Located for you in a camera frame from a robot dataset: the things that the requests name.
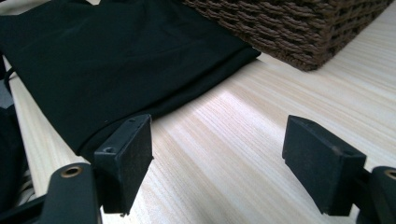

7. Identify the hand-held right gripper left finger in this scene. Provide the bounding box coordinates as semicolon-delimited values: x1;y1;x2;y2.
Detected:
92;113;154;216

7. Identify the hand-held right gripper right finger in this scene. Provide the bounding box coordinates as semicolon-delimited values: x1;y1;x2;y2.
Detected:
281;114;368;217

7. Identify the black cloth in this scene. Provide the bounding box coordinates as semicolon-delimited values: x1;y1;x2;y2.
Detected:
0;0;262;162

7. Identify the brown wicker basket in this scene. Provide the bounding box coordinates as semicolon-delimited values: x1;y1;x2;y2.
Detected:
181;0;395;72

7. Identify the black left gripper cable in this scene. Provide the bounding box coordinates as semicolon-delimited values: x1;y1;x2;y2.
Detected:
0;52;17;95

